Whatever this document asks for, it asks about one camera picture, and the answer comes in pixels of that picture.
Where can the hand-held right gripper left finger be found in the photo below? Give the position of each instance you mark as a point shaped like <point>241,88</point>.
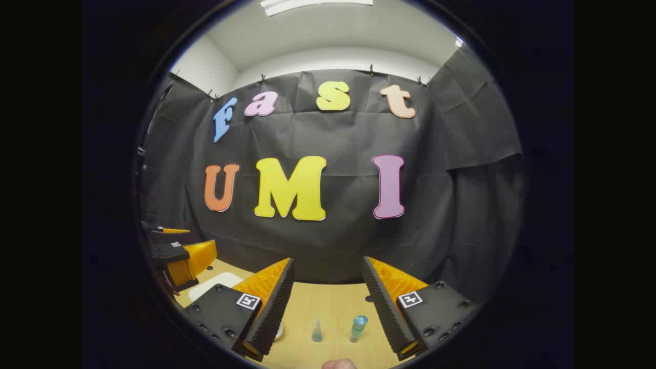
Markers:
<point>274,312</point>

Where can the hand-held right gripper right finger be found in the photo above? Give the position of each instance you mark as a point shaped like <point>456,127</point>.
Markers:
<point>384,307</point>

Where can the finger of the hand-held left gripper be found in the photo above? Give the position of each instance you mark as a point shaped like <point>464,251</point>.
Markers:
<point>166,254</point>
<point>169,237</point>

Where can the blue green skin care bottle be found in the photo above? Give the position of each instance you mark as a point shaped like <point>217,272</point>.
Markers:
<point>358,329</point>

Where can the blue skin care tube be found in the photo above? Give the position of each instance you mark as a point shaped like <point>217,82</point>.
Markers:
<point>317,332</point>

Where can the black backdrop cloth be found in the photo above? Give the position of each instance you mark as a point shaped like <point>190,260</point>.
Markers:
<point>333,241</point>

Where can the white ceiling light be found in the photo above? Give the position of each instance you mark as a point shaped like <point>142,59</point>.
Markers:
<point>307,5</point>

